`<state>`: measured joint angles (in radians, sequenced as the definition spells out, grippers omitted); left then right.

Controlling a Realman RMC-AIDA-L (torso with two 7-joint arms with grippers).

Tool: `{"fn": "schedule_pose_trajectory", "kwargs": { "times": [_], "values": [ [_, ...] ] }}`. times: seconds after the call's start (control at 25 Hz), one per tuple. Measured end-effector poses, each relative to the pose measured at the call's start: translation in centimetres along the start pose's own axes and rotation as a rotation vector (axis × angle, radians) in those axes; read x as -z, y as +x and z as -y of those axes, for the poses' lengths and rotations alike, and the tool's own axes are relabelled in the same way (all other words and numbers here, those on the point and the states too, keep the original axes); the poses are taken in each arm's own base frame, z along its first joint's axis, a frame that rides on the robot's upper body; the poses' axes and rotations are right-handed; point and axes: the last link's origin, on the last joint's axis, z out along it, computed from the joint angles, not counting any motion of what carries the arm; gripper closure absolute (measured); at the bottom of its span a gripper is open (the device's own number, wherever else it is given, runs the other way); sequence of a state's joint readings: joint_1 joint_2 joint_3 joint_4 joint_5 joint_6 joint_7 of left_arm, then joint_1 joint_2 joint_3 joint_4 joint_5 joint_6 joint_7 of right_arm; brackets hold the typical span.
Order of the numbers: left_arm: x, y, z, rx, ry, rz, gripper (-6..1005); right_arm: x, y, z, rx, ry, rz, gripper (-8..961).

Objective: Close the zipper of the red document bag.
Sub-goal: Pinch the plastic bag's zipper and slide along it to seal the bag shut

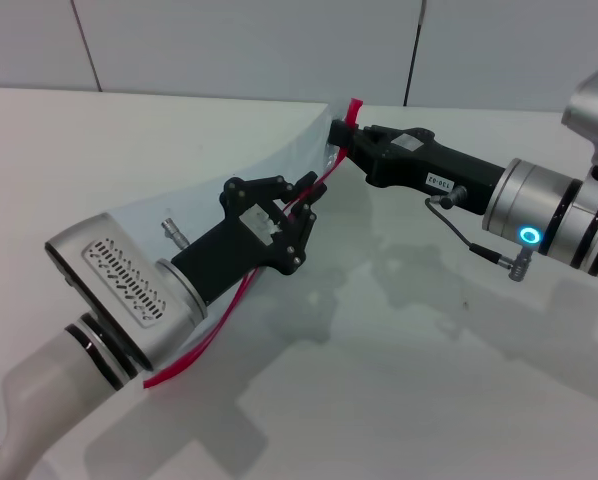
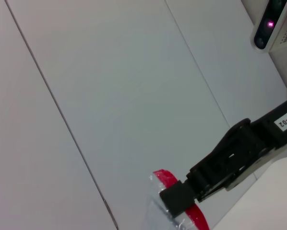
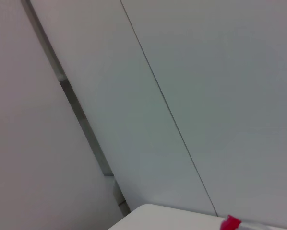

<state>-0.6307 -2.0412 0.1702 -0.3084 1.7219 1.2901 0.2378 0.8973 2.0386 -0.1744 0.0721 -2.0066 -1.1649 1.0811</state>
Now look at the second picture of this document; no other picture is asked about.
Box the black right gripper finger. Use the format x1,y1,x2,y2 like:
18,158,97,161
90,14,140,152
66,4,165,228
158,180,197,219

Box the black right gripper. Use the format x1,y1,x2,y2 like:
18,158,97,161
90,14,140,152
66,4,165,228
186,93,287,204

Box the clear document bag red zipper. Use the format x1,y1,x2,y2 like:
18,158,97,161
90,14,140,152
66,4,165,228
143,169,210,230

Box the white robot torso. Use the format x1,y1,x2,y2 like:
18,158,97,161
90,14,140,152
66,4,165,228
212,155,287,230

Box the silver head camera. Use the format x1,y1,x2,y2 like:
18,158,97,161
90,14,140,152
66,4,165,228
251,0,287,53

